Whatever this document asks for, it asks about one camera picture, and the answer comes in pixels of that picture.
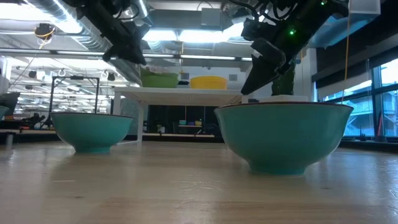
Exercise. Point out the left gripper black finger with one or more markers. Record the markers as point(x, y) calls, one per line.
point(136, 57)
point(113, 55)

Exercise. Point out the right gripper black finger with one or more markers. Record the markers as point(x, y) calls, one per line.
point(259, 77)

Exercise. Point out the yellow bowl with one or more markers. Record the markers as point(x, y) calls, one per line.
point(208, 83)

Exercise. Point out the teal ceramic bowl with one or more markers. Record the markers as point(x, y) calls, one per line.
point(280, 137)
point(91, 133)
point(3, 112)

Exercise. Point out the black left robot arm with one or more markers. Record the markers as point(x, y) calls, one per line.
point(99, 15)

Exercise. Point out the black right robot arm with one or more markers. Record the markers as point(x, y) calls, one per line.
point(308, 21)

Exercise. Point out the tall green cactus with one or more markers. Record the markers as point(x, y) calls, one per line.
point(284, 84)

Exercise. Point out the long ceiling light strip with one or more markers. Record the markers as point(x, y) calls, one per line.
point(202, 57)

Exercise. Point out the orange upright stick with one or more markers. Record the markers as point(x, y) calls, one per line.
point(380, 127)

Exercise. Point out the grey square wall speaker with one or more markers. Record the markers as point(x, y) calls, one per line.
point(185, 76)
point(233, 77)

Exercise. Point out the black metal rig frame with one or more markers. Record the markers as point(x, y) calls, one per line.
point(74, 78)

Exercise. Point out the black bar frame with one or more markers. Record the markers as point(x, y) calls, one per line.
point(183, 83)

